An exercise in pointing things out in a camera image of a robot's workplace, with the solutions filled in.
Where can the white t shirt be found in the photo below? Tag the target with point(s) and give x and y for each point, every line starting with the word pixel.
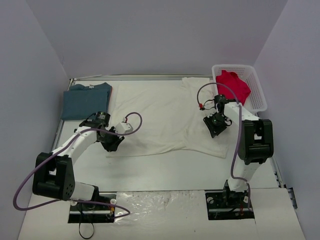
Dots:
pixel 169 118

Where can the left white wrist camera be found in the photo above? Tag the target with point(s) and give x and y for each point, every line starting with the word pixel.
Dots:
pixel 123 128

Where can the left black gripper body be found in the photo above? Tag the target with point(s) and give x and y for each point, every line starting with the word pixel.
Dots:
pixel 113 142

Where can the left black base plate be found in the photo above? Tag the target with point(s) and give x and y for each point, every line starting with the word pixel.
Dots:
pixel 91 214

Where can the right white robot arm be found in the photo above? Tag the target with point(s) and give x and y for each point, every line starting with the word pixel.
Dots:
pixel 254 144

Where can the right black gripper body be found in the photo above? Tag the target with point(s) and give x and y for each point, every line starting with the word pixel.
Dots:
pixel 214 127

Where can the aluminium table rail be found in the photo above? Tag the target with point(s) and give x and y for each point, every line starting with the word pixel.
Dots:
pixel 140 77

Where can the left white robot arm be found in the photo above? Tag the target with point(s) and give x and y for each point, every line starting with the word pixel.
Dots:
pixel 55 178

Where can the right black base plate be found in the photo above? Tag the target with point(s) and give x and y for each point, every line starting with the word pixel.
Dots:
pixel 219 208

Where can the folded teal t shirt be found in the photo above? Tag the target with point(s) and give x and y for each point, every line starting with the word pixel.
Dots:
pixel 80 101

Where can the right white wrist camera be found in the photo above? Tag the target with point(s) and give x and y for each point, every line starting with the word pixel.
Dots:
pixel 207 107

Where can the red t shirt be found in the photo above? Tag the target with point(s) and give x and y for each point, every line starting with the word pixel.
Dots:
pixel 233 82

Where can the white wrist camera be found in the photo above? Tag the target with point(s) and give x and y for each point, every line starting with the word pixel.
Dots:
pixel 123 128
pixel 207 107

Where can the white plastic basket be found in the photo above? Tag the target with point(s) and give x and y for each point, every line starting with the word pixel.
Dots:
pixel 256 101

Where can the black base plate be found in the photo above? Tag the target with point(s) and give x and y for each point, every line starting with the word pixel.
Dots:
pixel 91 214
pixel 219 208

